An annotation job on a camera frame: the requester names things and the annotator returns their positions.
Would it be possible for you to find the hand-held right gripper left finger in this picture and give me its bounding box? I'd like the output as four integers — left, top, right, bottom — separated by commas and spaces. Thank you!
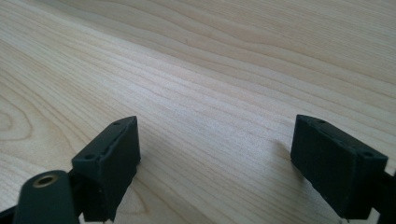
71, 115, 142, 223

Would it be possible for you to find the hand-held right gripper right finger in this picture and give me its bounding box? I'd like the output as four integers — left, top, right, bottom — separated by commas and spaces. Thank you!
290, 114, 389, 220

